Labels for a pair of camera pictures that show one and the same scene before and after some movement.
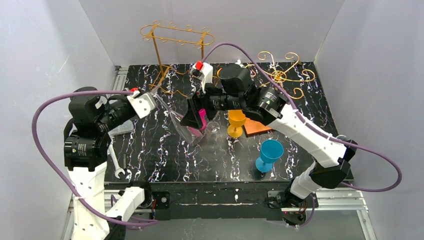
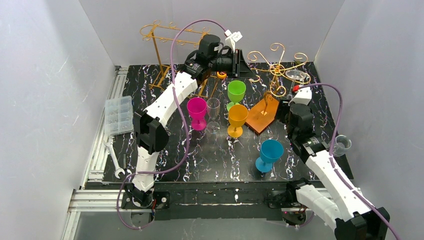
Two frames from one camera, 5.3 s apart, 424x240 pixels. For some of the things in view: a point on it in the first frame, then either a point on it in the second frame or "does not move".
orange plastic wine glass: x=236 y=119 does not move
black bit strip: x=126 y=161 does not move
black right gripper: x=194 y=108 -> x=282 y=112
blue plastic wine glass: x=270 y=151 does not move
